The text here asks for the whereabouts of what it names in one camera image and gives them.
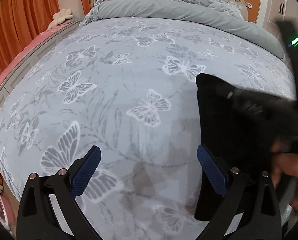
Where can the white wardrobe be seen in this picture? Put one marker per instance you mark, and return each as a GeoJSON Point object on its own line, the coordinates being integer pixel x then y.
{"type": "Point", "coordinates": [271, 11]}

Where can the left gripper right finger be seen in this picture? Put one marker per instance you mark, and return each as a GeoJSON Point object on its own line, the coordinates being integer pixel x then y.
{"type": "Point", "coordinates": [238, 202]}

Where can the orange curtain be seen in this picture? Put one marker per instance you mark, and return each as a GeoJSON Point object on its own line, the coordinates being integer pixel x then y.
{"type": "Point", "coordinates": [20, 22]}

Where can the plain grey duvet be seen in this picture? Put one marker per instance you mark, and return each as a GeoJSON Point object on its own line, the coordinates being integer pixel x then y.
{"type": "Point", "coordinates": [183, 11]}

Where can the butterfly print grey bedspread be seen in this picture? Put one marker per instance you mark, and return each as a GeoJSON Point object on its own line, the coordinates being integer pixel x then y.
{"type": "Point", "coordinates": [127, 85]}

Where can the pink side bench cushion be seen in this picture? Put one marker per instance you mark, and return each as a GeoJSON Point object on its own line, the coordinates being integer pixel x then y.
{"type": "Point", "coordinates": [39, 39]}

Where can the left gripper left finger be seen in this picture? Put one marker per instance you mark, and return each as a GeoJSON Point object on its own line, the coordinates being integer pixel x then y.
{"type": "Point", "coordinates": [36, 217]}

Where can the butterfly print pillow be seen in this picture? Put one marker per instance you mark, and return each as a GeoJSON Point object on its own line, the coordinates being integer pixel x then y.
{"type": "Point", "coordinates": [227, 7]}

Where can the cream flower plush toy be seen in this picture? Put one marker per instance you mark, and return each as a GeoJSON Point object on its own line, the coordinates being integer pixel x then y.
{"type": "Point", "coordinates": [60, 17]}

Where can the person's right hand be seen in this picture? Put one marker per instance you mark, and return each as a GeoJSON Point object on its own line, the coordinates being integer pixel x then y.
{"type": "Point", "coordinates": [286, 163]}

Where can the black pants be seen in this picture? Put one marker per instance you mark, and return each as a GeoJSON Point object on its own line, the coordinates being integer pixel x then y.
{"type": "Point", "coordinates": [229, 134]}

